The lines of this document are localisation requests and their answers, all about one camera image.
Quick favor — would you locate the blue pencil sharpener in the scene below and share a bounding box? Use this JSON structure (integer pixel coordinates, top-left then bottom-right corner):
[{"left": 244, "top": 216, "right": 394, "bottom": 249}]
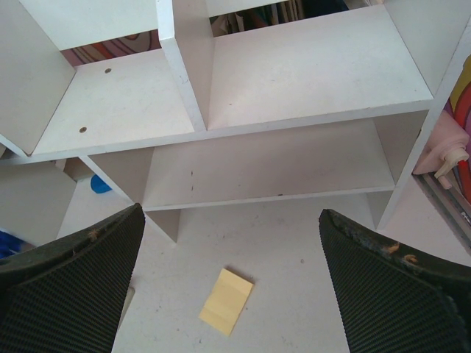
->
[{"left": 90, "top": 174, "right": 112, "bottom": 194}]

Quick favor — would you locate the blue microfiber duster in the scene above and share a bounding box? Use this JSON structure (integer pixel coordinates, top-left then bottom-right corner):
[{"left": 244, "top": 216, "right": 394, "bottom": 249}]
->
[{"left": 0, "top": 230, "right": 24, "bottom": 259}]

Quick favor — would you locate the white wooden bookshelf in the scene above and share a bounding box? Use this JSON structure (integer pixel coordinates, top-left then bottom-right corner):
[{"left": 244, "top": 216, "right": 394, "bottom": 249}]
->
[{"left": 1, "top": 1, "right": 470, "bottom": 245}]

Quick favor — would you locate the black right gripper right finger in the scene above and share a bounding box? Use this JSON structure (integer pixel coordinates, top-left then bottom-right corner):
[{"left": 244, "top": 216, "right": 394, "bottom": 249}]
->
[{"left": 319, "top": 209, "right": 470, "bottom": 352}]

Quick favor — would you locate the yellow sticky note pad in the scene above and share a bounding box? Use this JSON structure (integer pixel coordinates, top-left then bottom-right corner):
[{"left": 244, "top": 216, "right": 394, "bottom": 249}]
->
[{"left": 199, "top": 268, "right": 254, "bottom": 336}]

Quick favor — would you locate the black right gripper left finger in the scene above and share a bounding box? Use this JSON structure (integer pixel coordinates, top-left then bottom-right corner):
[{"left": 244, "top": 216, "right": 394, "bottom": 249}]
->
[{"left": 1, "top": 204, "right": 145, "bottom": 352}]

